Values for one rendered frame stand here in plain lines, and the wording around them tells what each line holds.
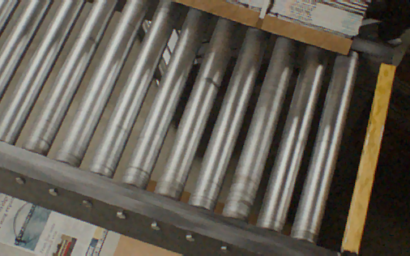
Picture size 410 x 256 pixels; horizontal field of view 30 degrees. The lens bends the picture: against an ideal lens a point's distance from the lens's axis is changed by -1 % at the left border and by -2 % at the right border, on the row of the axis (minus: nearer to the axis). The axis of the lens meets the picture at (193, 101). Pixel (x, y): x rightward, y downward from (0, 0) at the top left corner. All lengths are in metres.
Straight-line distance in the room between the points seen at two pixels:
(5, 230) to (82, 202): 0.84
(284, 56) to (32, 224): 0.97
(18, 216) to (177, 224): 0.95
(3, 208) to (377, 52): 1.16
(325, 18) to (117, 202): 0.55
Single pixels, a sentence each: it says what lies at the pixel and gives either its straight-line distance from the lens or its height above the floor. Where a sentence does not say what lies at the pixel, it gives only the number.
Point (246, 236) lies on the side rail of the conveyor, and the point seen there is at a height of 0.80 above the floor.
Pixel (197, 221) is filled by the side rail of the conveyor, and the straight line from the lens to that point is 1.40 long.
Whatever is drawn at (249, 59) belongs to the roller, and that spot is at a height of 0.80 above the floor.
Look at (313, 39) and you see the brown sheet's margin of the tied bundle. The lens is 1.60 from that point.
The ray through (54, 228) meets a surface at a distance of 2.25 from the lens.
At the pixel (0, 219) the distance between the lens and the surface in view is 2.27.
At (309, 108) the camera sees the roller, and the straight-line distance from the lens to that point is 1.55.
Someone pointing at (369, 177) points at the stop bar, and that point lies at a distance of 1.49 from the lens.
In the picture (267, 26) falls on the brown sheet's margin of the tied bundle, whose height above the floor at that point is 0.83.
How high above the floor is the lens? 2.07
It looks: 57 degrees down
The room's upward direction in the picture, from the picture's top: 11 degrees clockwise
